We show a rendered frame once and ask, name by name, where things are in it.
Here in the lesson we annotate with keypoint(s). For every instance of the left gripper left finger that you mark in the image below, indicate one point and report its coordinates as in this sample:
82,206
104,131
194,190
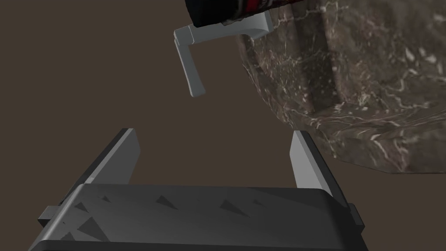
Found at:
116,162

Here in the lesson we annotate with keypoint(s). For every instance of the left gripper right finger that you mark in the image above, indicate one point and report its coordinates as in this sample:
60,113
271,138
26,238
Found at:
306,167

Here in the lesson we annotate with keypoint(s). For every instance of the dark marble table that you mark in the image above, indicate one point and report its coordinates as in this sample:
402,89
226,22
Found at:
366,87

